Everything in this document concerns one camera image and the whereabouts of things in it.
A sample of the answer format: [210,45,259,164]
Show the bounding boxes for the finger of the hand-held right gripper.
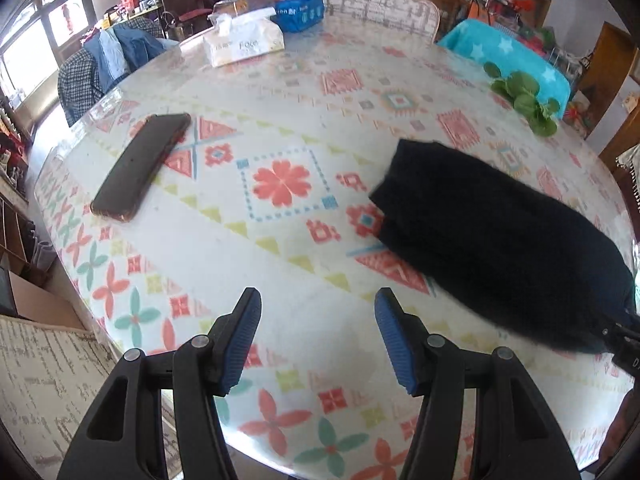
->
[598,310,640,377]

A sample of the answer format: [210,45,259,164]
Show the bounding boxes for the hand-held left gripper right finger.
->
[374,287,583,480]

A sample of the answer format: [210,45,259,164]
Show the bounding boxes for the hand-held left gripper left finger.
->
[57,287,263,480]

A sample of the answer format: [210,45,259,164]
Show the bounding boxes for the black pants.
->
[368,139,638,356]

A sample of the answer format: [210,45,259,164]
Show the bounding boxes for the patterned tablecloth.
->
[34,12,640,480]

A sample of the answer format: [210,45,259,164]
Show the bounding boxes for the green leafy vegetable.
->
[483,62,561,137]

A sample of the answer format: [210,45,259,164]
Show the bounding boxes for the wooden door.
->
[575,21,640,142]

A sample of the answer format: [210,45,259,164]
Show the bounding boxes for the white tissue pack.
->
[202,14,286,68]

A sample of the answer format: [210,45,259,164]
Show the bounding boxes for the blue denim jacket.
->
[83,16,166,95]

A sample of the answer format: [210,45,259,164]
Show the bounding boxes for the teal star blanket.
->
[436,18,571,119]

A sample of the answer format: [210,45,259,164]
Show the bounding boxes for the blue wet wipes packet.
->
[273,0,326,34]

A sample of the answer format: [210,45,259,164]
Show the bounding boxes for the dark wooden chair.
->
[159,0,215,40]

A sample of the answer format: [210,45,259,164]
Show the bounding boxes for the grey patterned chair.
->
[320,0,441,44]

